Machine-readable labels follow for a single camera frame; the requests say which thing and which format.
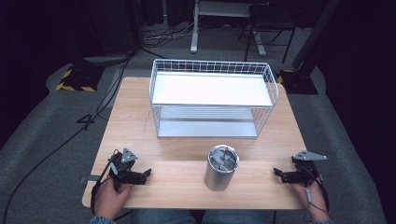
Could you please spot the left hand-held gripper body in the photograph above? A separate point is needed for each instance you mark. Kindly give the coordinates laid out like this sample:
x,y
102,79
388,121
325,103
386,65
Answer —
x,y
124,169

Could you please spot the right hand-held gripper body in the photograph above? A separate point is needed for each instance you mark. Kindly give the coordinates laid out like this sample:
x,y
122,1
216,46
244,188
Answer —
x,y
303,169

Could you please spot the silver metal cup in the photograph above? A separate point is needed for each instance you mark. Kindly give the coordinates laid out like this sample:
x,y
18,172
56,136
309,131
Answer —
x,y
221,168

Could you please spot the person's right hand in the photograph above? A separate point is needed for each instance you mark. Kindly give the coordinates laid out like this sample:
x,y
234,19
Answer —
x,y
308,194

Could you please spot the person's left hand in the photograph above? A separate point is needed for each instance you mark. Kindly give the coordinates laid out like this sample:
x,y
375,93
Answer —
x,y
110,199

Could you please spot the person's legs in jeans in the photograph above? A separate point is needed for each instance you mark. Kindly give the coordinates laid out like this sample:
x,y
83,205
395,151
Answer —
x,y
199,217

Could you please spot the yellow black striped stand base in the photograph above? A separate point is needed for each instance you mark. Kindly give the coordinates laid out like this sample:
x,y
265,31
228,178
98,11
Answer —
x,y
79,79
295,82

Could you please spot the dark slanted stand pole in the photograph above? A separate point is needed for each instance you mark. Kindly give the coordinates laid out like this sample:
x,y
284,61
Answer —
x,y
314,34

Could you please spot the black chair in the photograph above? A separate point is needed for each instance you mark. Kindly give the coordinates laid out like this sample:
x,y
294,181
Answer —
x,y
271,21

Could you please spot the white desk frame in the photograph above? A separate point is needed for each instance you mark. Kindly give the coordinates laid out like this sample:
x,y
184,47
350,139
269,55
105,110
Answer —
x,y
195,34

